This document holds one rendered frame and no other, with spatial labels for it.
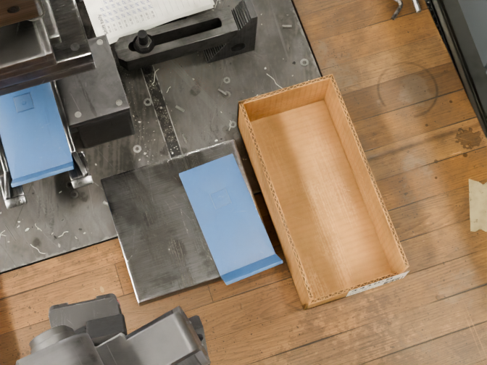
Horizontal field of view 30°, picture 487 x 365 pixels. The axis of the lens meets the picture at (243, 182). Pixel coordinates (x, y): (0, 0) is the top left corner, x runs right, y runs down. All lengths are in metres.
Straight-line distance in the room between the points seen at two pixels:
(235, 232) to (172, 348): 0.34
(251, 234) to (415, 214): 0.21
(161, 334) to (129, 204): 0.36
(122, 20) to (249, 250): 0.33
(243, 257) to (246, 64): 0.26
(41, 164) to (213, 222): 0.21
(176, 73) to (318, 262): 0.30
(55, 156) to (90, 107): 0.07
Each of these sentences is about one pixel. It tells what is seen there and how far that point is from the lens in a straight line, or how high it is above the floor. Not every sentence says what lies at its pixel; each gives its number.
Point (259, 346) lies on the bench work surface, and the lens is 1.08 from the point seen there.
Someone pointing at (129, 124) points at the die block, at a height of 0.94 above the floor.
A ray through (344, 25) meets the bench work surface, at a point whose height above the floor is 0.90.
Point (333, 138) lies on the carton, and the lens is 1.15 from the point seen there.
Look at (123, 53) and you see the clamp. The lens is 1.11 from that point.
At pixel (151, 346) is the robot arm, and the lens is 0.76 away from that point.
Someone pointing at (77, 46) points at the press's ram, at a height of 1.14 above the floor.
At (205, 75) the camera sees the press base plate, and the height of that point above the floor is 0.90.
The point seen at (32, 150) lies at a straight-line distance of 1.06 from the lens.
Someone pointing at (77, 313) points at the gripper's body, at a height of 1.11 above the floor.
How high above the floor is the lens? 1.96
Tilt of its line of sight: 72 degrees down
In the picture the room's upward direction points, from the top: 6 degrees clockwise
